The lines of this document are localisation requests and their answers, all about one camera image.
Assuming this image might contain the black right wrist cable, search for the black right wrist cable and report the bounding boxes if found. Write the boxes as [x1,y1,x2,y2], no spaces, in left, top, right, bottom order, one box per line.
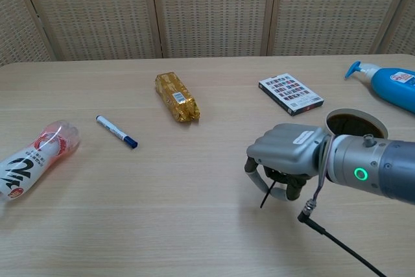
[297,142,389,277]

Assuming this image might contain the blue pump detergent bottle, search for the blue pump detergent bottle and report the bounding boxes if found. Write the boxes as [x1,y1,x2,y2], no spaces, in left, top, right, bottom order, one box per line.
[344,60,415,115]

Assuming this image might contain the plastic drink bottle red white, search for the plastic drink bottle red white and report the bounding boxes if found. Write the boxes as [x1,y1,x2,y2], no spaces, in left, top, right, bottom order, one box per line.
[0,119,81,208]

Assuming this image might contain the white marker with blue cap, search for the white marker with blue cap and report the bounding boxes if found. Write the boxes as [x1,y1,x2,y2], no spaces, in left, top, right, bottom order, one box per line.
[95,115,139,150]

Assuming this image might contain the printed card box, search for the printed card box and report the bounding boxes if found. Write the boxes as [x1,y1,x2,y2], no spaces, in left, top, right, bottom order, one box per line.
[258,75,325,117]

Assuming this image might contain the woven bamboo folding screen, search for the woven bamboo folding screen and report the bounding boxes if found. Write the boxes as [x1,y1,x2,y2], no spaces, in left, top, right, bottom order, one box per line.
[0,0,415,67]

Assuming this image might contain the gold foil snack package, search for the gold foil snack package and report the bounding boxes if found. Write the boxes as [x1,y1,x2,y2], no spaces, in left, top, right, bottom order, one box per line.
[154,73,201,123]

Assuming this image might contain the white cup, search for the white cup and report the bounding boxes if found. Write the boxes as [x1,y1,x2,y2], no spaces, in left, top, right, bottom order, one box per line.
[324,108,389,140]

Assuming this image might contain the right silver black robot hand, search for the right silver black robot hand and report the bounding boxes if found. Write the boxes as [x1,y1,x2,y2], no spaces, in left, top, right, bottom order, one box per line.
[243,123,333,202]

